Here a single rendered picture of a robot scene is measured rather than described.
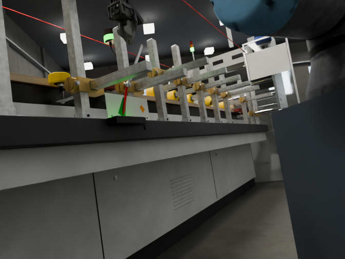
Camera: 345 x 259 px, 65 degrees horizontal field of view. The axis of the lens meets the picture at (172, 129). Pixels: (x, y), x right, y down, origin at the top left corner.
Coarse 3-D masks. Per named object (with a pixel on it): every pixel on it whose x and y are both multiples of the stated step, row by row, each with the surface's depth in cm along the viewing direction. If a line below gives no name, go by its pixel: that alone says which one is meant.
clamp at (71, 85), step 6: (66, 78) 90; (72, 78) 88; (78, 78) 90; (84, 78) 92; (66, 84) 90; (72, 84) 88; (78, 84) 89; (84, 84) 92; (66, 90) 90; (72, 90) 89; (78, 90) 90; (84, 90) 91; (90, 90) 93; (96, 90) 96; (102, 90) 98; (90, 96) 99; (96, 96) 100
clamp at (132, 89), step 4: (116, 84) 112; (120, 84) 110; (132, 84) 114; (116, 88) 112; (120, 88) 110; (124, 88) 110; (128, 88) 112; (132, 88) 114; (120, 92) 113; (124, 92) 112; (132, 92) 115; (136, 92) 116; (140, 92) 118; (136, 96) 122
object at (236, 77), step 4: (232, 76) 171; (236, 76) 169; (220, 80) 175; (224, 80) 173; (228, 80) 172; (232, 80) 171; (236, 80) 171; (204, 84) 180; (208, 84) 179; (212, 84) 178; (216, 84) 176; (220, 84) 176; (192, 88) 185; (204, 88) 181; (176, 92) 191; (188, 92) 187; (192, 92) 187; (176, 96) 191
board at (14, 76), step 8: (16, 80) 94; (24, 80) 96; (32, 80) 99; (40, 80) 102; (48, 80) 105; (64, 88) 111; (144, 96) 158; (176, 104) 190; (192, 104) 210; (232, 112) 293; (240, 112) 319
